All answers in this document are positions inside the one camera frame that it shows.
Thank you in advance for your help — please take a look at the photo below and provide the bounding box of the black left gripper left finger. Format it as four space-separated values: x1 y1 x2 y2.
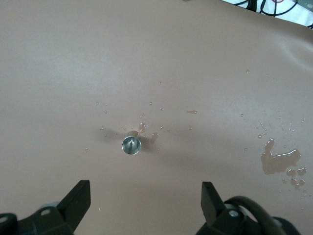
0 180 92 235

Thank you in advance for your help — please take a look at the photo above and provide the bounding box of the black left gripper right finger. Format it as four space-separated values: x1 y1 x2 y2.
199 181 257 235

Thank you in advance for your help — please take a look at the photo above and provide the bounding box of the stainless steel jigger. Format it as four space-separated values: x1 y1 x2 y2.
121 130 143 156

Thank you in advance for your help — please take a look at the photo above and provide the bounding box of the large spilled liquid puddle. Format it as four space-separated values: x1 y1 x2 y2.
260 138 308 192

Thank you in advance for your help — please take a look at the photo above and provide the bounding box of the small spilled liquid puddle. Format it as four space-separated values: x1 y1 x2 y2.
135 121 160 145

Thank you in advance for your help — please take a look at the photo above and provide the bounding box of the brown table mat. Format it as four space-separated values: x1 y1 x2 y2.
0 0 313 235

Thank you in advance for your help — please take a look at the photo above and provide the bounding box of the black cable bundle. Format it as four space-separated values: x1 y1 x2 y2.
229 0 313 29

